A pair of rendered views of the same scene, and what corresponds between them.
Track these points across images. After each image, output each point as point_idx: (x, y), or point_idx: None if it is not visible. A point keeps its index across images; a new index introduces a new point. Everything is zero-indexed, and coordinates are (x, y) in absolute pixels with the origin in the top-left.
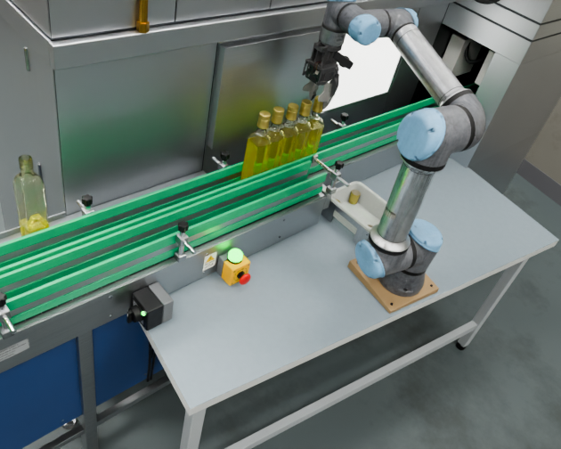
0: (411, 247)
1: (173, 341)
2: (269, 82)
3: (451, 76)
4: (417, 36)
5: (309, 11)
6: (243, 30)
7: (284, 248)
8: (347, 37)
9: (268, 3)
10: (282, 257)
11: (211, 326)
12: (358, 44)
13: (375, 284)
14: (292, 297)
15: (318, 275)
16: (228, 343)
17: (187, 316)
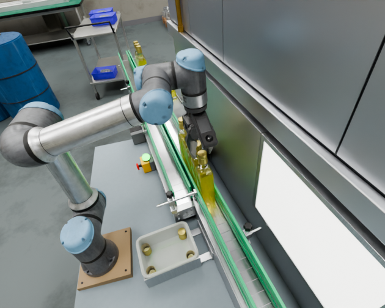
0: (73, 217)
1: (124, 145)
2: (219, 122)
3: (52, 126)
4: (110, 101)
5: (237, 85)
6: (205, 64)
7: (159, 196)
8: (272, 157)
9: (222, 55)
10: (153, 194)
11: (124, 156)
12: (286, 183)
13: (105, 237)
14: (124, 190)
15: (132, 208)
16: (113, 161)
17: (134, 150)
